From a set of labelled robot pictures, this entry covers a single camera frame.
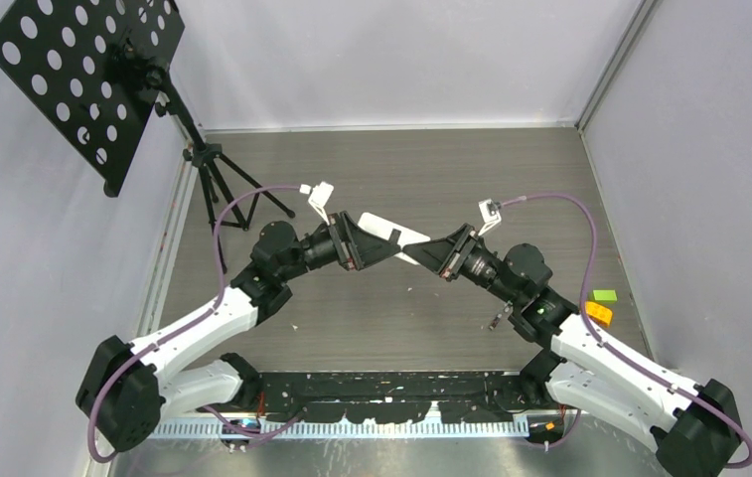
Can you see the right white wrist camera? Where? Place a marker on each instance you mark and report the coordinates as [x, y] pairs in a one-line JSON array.
[[490, 211]]

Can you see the black perforated music stand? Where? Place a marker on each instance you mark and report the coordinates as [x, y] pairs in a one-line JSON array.
[[97, 71]]

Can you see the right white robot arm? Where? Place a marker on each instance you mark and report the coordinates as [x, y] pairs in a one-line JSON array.
[[693, 429]]

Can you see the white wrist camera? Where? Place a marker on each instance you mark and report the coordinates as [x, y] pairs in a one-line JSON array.
[[490, 211], [318, 197]]

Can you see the orange block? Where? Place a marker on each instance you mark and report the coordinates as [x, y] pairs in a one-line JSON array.
[[598, 313]]

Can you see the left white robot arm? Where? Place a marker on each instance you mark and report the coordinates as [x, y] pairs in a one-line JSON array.
[[130, 387]]

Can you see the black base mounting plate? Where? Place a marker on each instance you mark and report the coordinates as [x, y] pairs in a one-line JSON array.
[[393, 397]]

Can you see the black purple battery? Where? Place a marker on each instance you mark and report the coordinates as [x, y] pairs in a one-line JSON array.
[[495, 322]]

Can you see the green block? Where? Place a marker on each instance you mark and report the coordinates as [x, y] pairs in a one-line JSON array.
[[604, 295]]

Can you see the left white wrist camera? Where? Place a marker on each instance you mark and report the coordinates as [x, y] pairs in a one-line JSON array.
[[318, 197]]

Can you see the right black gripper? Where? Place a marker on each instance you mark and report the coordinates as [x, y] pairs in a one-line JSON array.
[[447, 255]]

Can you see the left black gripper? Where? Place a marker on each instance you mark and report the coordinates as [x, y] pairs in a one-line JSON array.
[[357, 248]]

